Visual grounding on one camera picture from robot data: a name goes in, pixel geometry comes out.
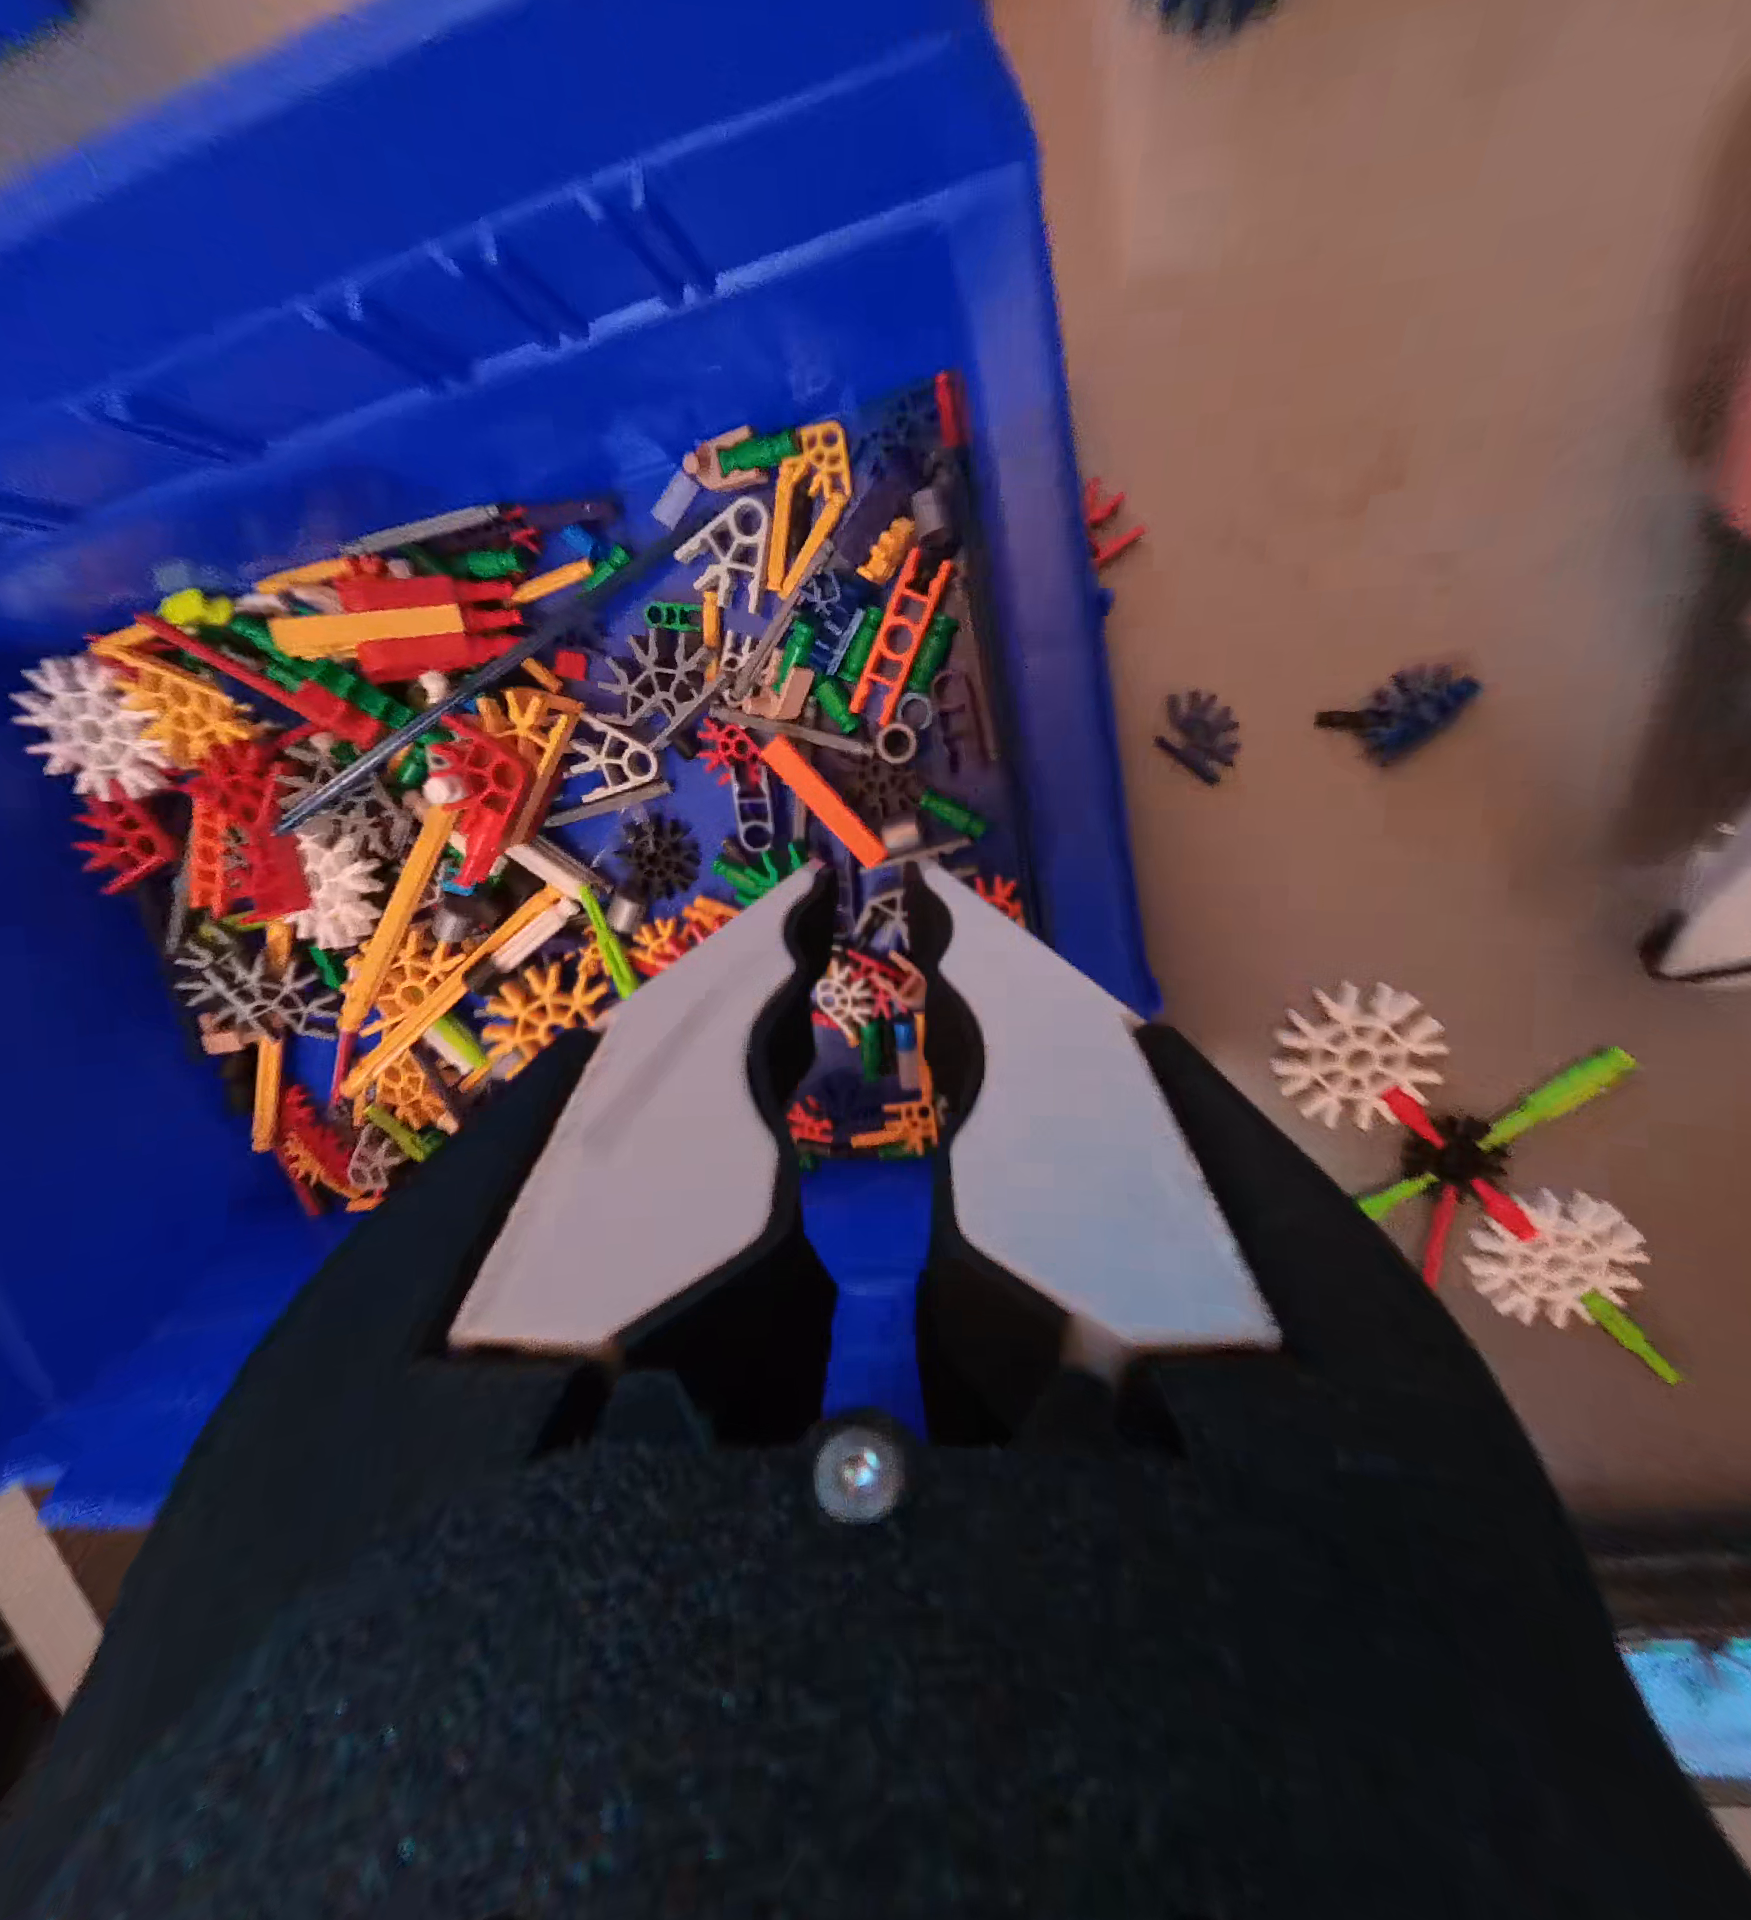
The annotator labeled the dark blue double connector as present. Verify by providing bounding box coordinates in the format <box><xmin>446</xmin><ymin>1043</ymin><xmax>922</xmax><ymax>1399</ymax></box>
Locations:
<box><xmin>1316</xmin><ymin>663</ymin><xmax>1477</xmax><ymax>765</ymax></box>

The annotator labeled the blue snowflake connector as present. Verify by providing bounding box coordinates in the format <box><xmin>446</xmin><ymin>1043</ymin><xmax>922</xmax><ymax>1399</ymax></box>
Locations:
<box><xmin>1157</xmin><ymin>690</ymin><xmax>1247</xmax><ymax>781</ymax></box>

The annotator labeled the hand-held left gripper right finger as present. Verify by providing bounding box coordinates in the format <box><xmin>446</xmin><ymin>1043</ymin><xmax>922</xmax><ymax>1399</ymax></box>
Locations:
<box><xmin>900</xmin><ymin>861</ymin><xmax>1283</xmax><ymax>1383</ymax></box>

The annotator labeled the black snowflake connector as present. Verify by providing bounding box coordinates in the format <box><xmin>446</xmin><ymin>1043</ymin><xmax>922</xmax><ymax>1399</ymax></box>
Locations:
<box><xmin>1397</xmin><ymin>1117</ymin><xmax>1514</xmax><ymax>1199</ymax></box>

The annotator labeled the white snowflake connector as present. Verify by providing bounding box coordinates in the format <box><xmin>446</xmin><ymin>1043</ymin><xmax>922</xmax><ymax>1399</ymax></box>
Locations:
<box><xmin>1462</xmin><ymin>1190</ymin><xmax>1648</xmax><ymax>1325</ymax></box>
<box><xmin>1273</xmin><ymin>983</ymin><xmax>1453</xmax><ymax>1129</ymax></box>

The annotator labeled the aluminium frame bar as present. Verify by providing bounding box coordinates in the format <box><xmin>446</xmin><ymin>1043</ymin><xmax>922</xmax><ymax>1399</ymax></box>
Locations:
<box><xmin>0</xmin><ymin>1483</ymin><xmax>108</xmax><ymax>1712</ymax></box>

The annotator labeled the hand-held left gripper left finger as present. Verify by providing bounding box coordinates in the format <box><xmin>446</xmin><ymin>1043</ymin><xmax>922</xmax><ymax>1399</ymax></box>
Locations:
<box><xmin>450</xmin><ymin>867</ymin><xmax>838</xmax><ymax>1414</ymax></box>

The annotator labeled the pile of colourful construction pieces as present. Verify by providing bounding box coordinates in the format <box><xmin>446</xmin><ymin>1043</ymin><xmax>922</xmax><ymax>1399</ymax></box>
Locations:
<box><xmin>13</xmin><ymin>373</ymin><xmax>1035</xmax><ymax>1220</ymax></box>

